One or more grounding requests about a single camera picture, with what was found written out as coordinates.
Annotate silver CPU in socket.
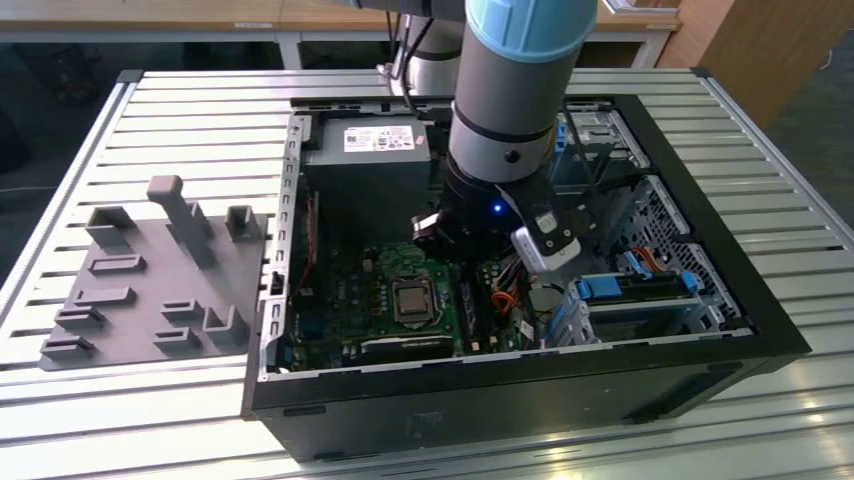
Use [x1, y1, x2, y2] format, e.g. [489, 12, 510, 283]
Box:
[389, 273, 438, 329]

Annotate blue drive latch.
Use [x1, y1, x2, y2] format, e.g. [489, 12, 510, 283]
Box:
[550, 119, 570, 169]

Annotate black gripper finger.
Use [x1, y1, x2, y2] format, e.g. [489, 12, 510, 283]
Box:
[408, 212, 449, 257]

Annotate grey power supply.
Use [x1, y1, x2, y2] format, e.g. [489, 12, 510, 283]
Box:
[302, 117, 445, 246]

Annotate green motherboard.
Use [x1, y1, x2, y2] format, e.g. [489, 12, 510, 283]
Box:
[285, 239, 534, 371]

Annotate orange data wire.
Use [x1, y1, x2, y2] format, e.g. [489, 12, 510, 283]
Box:
[629, 247, 669, 279]

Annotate dark RAM stick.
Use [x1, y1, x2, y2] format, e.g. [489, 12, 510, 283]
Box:
[477, 264, 501, 346]

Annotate orange wire bundle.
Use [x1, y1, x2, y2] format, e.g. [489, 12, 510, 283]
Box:
[489, 259, 542, 317]

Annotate round grey speaker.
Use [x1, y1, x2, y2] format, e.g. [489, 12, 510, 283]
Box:
[529, 282, 568, 315]

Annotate black PC case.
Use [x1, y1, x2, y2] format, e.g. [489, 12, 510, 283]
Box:
[238, 92, 812, 464]

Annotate hard disk in blue carrier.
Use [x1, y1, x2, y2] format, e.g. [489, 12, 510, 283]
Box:
[576, 269, 699, 304]

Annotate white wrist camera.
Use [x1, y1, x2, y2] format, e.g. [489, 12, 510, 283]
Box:
[493, 178, 596, 275]

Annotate grey metal disk bay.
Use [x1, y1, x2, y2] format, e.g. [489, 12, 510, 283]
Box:
[545, 279, 743, 347]

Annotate black expansion card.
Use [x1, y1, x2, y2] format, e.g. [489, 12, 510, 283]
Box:
[356, 333, 454, 364]

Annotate black cable bundle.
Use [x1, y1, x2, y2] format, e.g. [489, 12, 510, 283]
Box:
[552, 172, 643, 211]

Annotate wooden cabinet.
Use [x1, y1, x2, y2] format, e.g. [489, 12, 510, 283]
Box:
[656, 0, 854, 129]

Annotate grey parts rack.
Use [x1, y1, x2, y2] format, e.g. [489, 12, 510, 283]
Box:
[37, 174, 278, 372]

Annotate grey metal drive cage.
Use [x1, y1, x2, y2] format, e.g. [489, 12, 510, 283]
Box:
[545, 107, 652, 211]

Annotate thin red wire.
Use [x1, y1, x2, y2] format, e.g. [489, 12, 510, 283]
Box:
[297, 192, 322, 297]

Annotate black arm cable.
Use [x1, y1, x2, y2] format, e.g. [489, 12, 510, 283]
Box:
[382, 0, 441, 124]

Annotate wooden desk white frame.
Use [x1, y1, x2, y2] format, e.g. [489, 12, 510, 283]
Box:
[0, 0, 681, 69]

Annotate RAM stick with blue label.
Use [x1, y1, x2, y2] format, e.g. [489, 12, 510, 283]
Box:
[456, 263, 485, 352]

